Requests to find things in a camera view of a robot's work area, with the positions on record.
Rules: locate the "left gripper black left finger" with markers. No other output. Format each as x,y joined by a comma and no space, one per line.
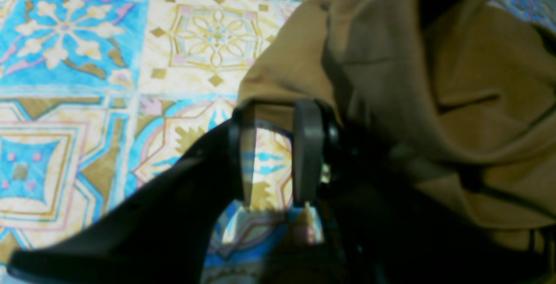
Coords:
162,232

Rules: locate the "patterned tablecloth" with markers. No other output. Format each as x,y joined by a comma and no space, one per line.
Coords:
99,97

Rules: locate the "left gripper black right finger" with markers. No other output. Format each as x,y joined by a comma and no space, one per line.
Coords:
389,232

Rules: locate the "brown t-shirt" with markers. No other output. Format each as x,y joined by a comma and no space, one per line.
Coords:
462,94

